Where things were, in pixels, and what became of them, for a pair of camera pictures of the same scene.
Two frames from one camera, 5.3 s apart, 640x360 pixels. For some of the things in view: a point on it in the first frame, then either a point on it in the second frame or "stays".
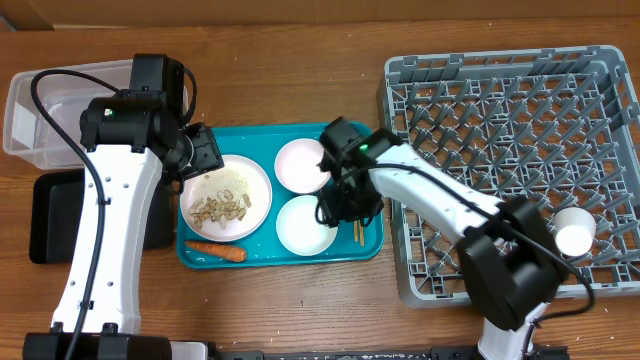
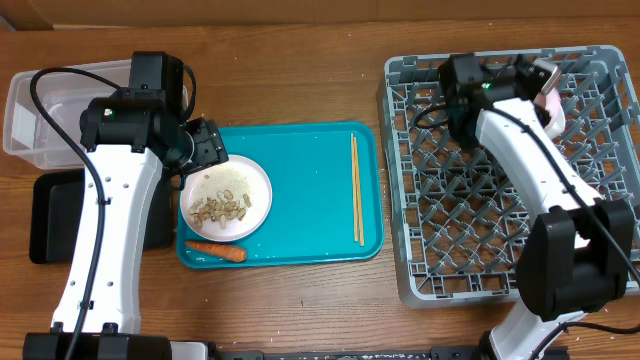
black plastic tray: [57, 204] stays
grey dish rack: [560, 128] stays
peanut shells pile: [226, 206] stays
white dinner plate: [229, 203] stays
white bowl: [296, 166] -> [552, 100]
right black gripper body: [357, 202] -> [541, 117]
